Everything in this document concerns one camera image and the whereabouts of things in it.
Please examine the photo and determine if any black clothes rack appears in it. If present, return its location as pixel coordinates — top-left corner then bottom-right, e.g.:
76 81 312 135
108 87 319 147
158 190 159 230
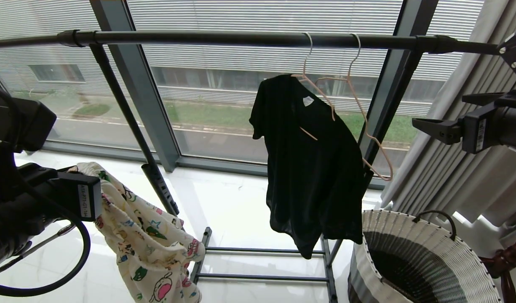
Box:
0 29 503 303

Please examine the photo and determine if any cream printed garment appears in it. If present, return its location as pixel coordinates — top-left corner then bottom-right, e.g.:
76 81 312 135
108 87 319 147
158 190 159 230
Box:
68 162 206 303

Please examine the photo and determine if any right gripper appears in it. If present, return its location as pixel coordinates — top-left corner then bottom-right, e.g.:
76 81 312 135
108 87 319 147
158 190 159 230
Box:
462 95 516 154

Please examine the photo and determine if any black cable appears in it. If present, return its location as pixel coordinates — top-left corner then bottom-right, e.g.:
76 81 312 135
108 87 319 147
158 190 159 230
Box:
0 83 92 298

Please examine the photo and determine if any white laundry basket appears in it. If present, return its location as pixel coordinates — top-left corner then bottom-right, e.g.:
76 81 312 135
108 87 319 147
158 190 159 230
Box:
348 209 503 303

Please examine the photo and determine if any window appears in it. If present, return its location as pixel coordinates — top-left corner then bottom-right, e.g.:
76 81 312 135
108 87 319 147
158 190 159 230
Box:
0 0 486 190

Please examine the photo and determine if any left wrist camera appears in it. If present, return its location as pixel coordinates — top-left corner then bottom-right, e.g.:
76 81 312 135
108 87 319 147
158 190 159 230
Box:
0 97 57 179

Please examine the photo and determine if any beige curtain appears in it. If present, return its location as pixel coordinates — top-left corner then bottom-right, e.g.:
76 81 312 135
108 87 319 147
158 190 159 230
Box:
380 0 516 253

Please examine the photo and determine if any pink clothes hanger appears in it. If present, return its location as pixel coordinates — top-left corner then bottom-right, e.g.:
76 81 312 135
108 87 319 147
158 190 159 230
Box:
315 33 394 182
291 33 336 141

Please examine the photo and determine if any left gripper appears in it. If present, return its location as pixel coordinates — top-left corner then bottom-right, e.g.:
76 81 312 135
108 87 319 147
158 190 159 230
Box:
18 164 103 229

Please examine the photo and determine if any black T-shirt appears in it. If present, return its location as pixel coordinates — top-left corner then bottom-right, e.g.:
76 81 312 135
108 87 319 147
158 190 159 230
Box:
249 74 374 260

